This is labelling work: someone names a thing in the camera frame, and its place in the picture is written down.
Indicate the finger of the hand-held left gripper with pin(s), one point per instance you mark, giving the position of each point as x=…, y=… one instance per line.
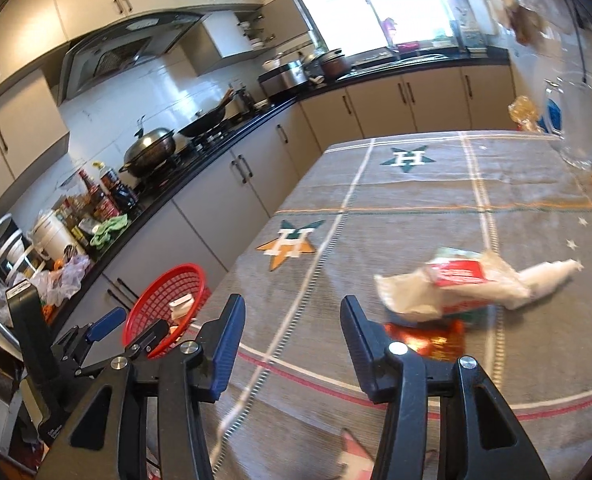
x=107, y=323
x=151, y=336

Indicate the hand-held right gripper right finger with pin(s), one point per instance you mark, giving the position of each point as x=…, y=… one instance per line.
x=358, y=352

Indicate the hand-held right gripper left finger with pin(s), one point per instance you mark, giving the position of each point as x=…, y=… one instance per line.
x=226, y=347

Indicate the red plastic basket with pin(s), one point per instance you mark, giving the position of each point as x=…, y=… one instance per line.
x=151, y=295

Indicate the small white box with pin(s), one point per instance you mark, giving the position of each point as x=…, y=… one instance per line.
x=181, y=305

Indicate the clear plastic bag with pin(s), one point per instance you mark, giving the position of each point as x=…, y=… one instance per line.
x=68, y=275

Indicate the orange foil snack packet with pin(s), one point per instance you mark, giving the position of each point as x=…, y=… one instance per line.
x=435, y=342

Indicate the white plastic bag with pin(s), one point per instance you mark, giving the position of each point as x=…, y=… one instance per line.
x=410, y=290

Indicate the white round appliance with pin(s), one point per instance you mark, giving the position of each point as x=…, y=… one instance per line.
x=1, y=250

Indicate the white rice cooker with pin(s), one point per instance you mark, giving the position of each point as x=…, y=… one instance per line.
x=51, y=240

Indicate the green cloth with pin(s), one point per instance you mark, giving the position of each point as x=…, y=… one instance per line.
x=108, y=230

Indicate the red and green carton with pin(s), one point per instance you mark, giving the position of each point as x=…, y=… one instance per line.
x=455, y=272

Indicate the group of condiment bottles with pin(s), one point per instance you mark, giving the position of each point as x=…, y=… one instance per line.
x=108, y=195

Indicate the grey printed tablecloth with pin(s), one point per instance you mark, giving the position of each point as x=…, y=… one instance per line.
x=400, y=220

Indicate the wok with steel lid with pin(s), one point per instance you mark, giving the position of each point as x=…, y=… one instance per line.
x=148, y=150

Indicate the gas stove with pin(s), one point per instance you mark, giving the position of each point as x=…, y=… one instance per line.
x=211, y=140

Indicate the black frying pan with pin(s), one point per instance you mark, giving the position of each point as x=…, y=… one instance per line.
x=203, y=121

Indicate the base kitchen cabinets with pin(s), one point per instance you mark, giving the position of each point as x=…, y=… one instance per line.
x=415, y=100

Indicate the range hood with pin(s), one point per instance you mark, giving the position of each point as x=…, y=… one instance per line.
x=116, y=55

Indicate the steel electric cooker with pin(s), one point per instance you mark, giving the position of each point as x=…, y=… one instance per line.
x=286, y=79

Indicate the brown cooking pot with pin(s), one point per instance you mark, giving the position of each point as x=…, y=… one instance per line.
x=335, y=65

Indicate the bagged bread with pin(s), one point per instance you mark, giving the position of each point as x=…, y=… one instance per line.
x=523, y=109

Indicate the blue packet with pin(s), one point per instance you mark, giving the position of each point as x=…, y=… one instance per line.
x=553, y=116

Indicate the clear glass pitcher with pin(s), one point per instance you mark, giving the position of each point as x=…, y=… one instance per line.
x=573, y=130

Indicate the kitchen window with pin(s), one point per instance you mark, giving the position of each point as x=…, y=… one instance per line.
x=346, y=5

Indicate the hanging plastic bag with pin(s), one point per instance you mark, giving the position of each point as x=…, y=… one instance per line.
x=520, y=15

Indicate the wall kitchen cabinets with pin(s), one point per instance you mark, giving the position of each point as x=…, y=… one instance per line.
x=26, y=35

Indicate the wall dish shelf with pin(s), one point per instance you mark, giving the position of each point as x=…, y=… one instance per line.
x=256, y=30

